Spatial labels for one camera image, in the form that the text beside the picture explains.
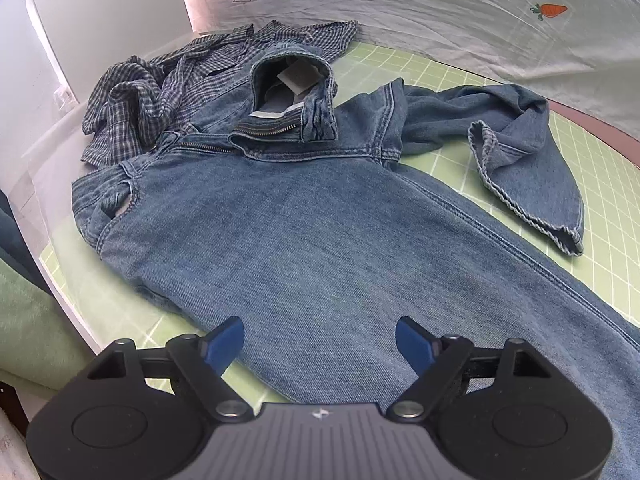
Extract green cloth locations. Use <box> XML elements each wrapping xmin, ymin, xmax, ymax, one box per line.
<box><xmin>0</xmin><ymin>255</ymin><xmax>96</xmax><ymax>386</ymax></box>

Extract blue denim jeans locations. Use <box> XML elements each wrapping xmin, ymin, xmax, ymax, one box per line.
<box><xmin>71</xmin><ymin>42</ymin><xmax>640</xmax><ymax>413</ymax></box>

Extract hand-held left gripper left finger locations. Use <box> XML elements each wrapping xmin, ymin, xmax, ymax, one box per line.
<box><xmin>86</xmin><ymin>316</ymin><xmax>252</xmax><ymax>422</ymax></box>

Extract blue checkered shirt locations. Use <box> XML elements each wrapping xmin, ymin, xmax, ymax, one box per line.
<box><xmin>81</xmin><ymin>20</ymin><xmax>359</xmax><ymax>168</ymax></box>

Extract green grid cutting mat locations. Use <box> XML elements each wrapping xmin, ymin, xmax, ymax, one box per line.
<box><xmin>39</xmin><ymin>40</ymin><xmax>640</xmax><ymax>405</ymax></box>

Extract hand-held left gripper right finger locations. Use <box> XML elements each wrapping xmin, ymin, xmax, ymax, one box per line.
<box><xmin>387</xmin><ymin>316</ymin><xmax>555</xmax><ymax>423</ymax></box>

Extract white printed bed sheet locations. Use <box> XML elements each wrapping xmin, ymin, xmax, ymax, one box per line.
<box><xmin>172</xmin><ymin>0</ymin><xmax>640</xmax><ymax>133</ymax></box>

